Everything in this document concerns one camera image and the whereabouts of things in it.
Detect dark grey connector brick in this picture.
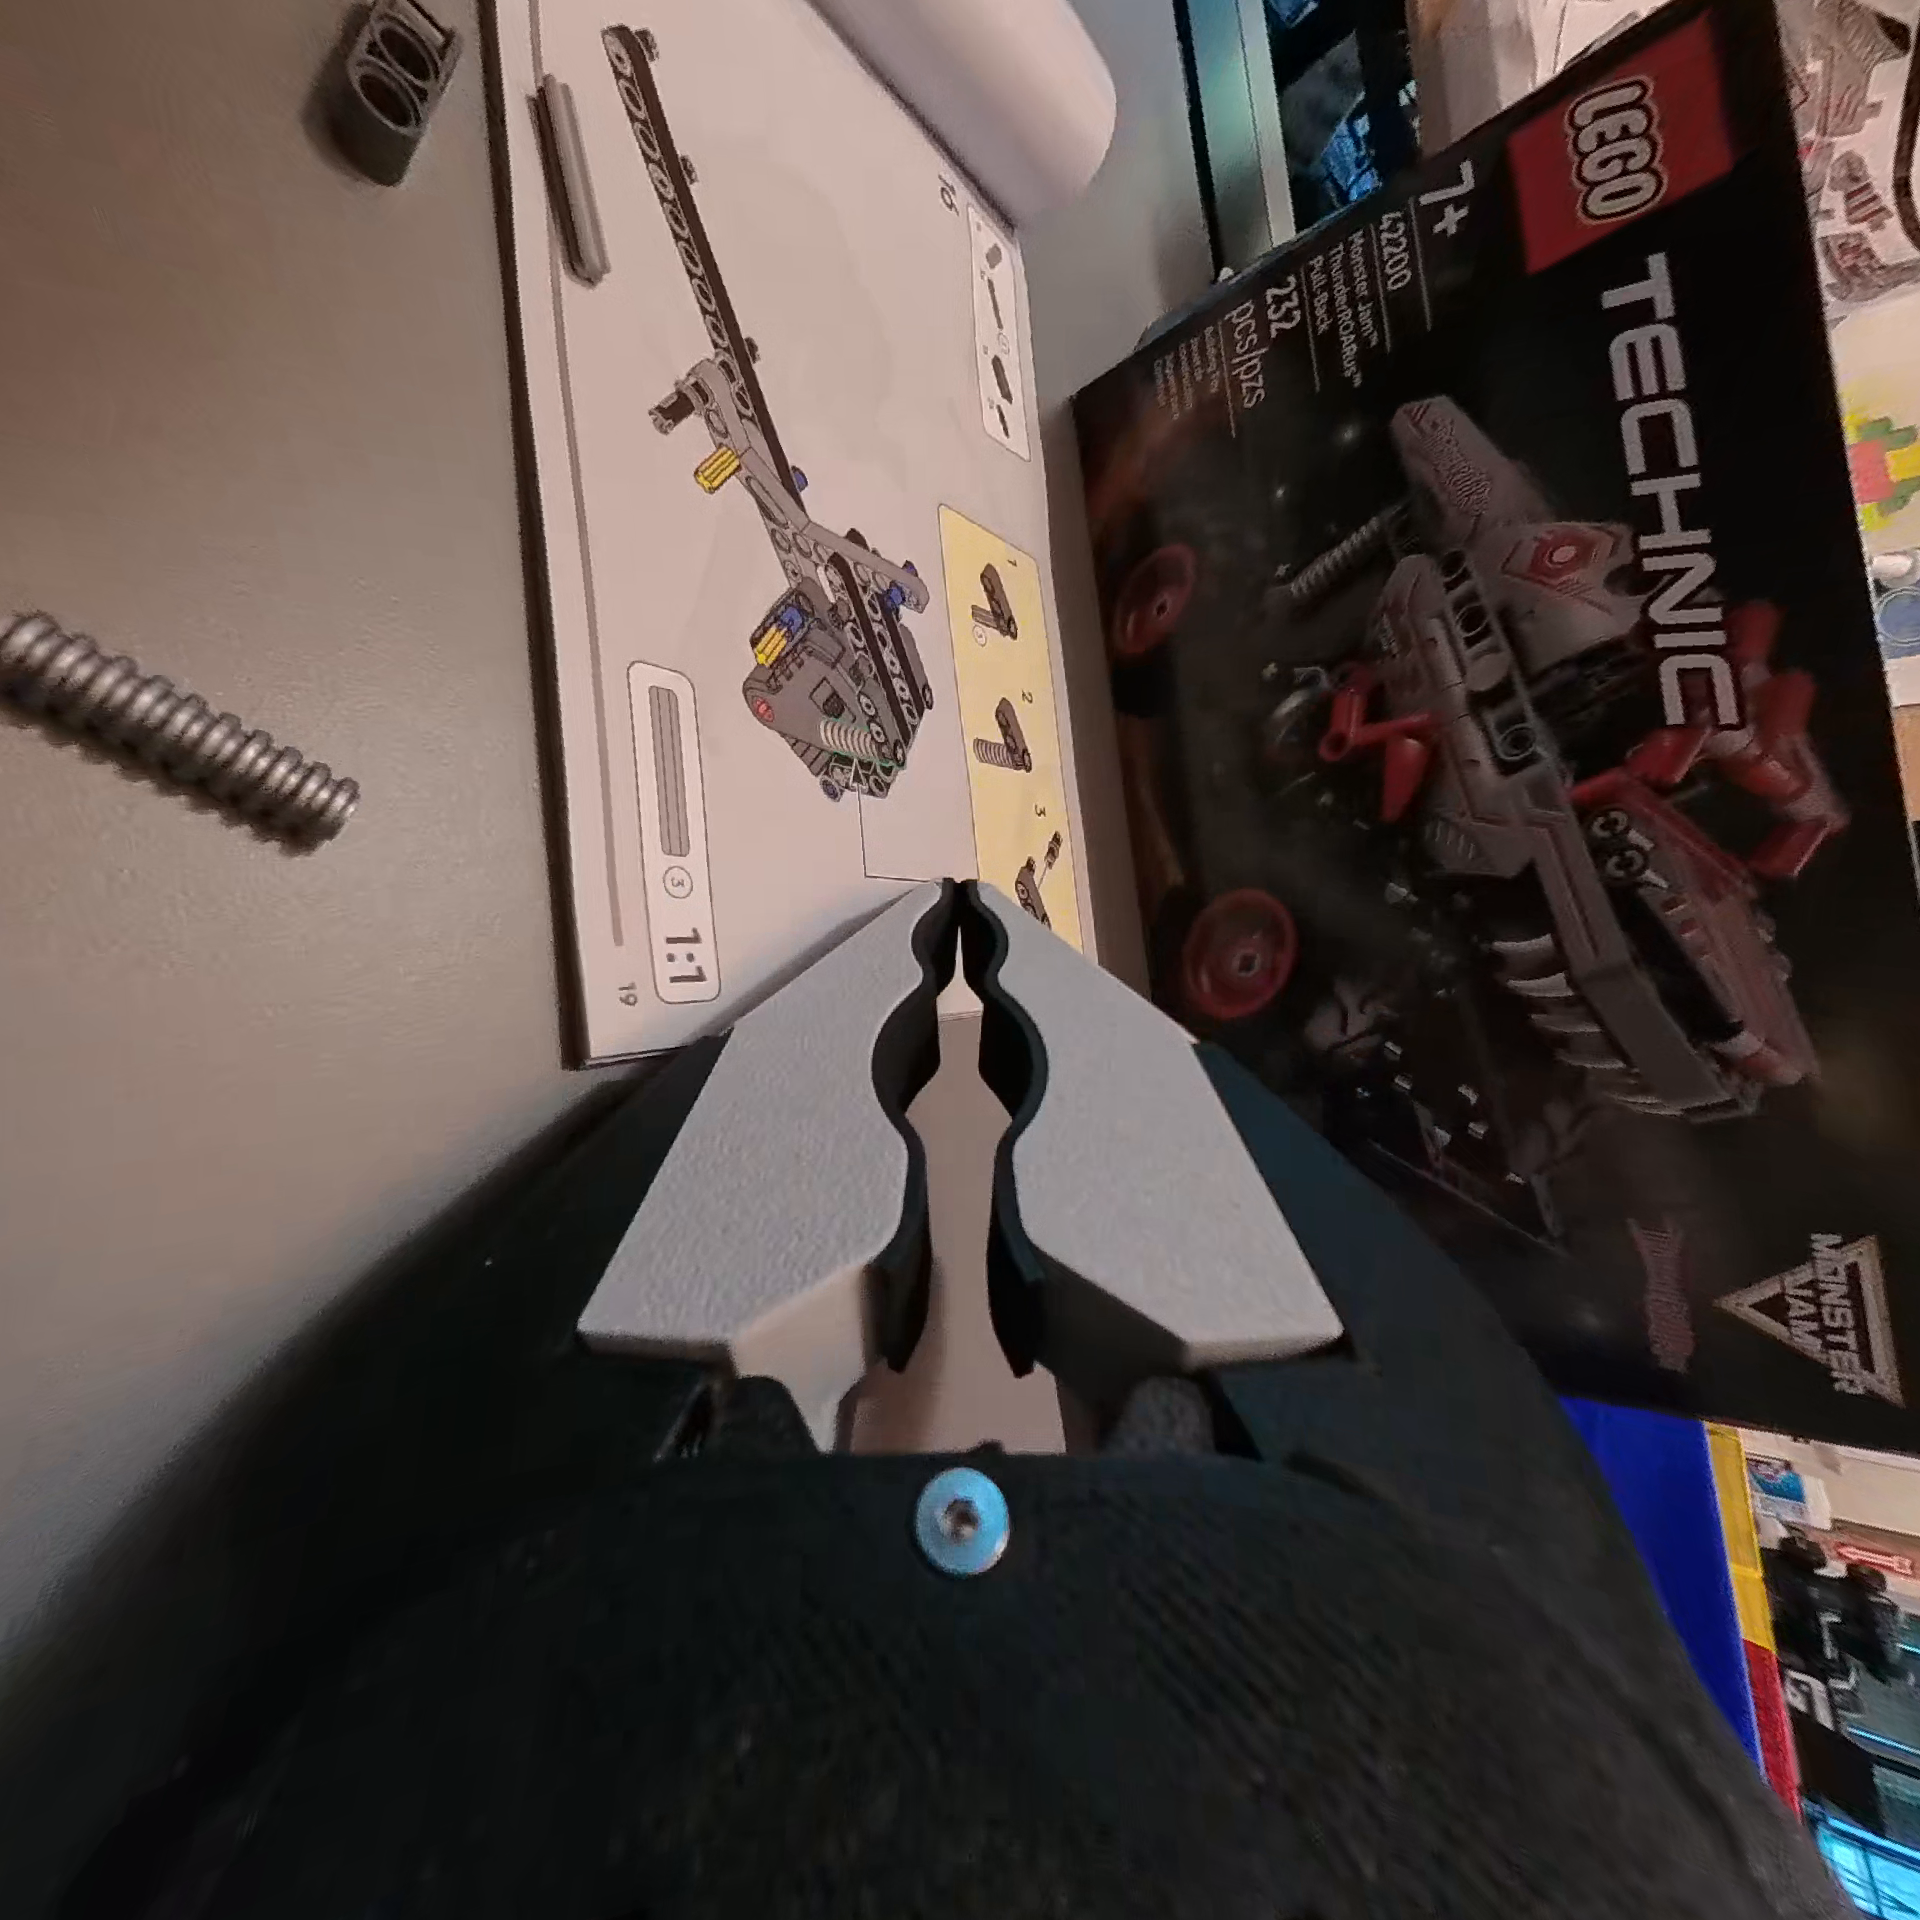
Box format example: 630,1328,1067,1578
307,0,464,191

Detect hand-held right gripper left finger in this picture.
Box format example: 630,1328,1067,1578
575,880,964,1452

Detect open building instruction booklet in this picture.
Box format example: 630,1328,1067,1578
480,0,1120,1071

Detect black toy truck set box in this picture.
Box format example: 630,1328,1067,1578
1067,0,1920,1455

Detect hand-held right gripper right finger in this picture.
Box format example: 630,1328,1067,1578
960,880,1343,1455

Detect red and yellow storage bins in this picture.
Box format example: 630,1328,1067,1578
1708,1423,1800,1817

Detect grey desk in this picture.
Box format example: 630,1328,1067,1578
0,0,1247,1697

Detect small metal coil spring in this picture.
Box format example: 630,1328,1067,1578
0,614,360,857

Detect blue plastic bin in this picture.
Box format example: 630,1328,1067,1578
1558,1395,1764,1772

